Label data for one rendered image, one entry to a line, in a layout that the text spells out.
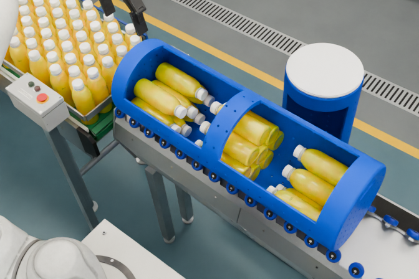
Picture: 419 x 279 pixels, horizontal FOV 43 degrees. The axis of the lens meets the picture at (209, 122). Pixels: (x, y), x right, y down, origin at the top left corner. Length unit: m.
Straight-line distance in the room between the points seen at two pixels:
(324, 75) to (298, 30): 1.77
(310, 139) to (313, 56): 0.42
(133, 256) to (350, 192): 0.62
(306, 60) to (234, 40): 1.66
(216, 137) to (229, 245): 1.21
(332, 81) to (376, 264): 0.65
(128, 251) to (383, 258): 0.75
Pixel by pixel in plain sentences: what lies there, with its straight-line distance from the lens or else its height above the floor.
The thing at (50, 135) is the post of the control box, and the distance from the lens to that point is 2.07.
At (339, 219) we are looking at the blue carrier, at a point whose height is 1.18.
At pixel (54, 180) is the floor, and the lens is 3.07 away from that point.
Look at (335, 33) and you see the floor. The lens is 3.71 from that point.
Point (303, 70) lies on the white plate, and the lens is 1.97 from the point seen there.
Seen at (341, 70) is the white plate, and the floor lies 1.04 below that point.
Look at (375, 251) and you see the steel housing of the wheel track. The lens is 1.71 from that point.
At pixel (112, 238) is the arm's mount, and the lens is 1.59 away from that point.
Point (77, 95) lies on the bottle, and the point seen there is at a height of 1.06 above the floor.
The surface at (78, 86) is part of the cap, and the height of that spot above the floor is 1.10.
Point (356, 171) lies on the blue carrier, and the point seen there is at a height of 1.23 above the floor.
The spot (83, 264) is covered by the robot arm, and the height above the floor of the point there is 1.30.
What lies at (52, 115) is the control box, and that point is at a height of 1.06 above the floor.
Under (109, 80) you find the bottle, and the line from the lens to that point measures 2.00.
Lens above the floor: 2.42
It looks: 51 degrees down
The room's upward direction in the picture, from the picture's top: 5 degrees counter-clockwise
